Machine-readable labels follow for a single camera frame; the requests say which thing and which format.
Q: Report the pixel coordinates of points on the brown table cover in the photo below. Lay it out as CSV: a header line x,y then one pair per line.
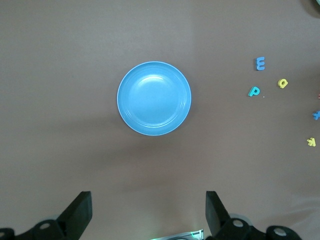
x,y
62,100

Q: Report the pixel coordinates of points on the teal letter a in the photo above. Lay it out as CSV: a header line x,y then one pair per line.
x,y
252,93

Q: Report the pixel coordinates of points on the yellow foam letter k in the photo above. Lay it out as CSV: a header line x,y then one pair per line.
x,y
311,142

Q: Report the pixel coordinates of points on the blue round plate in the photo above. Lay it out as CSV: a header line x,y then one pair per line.
x,y
154,98

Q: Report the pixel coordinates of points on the blue foam letter m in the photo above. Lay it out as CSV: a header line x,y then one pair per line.
x,y
258,63

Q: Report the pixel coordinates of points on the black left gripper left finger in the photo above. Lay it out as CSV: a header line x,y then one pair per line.
x,y
72,222

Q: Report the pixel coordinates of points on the yellow letter d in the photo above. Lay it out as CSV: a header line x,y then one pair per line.
x,y
280,83

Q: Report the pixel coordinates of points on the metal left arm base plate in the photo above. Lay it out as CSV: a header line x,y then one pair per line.
x,y
180,235

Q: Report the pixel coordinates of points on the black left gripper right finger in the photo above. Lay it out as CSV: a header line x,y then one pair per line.
x,y
220,225

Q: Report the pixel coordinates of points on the blue foam letter x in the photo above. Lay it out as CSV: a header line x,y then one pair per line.
x,y
316,115

